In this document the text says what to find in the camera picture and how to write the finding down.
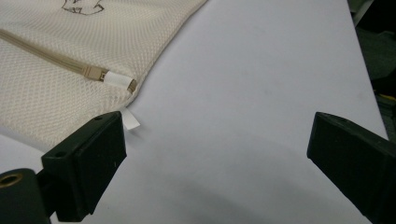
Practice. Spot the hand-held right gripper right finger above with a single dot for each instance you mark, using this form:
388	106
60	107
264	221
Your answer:
358	158

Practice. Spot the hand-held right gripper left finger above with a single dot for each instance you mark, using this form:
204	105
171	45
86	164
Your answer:
84	165

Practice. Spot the beige mesh zipper bag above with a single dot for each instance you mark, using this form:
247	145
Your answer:
46	68

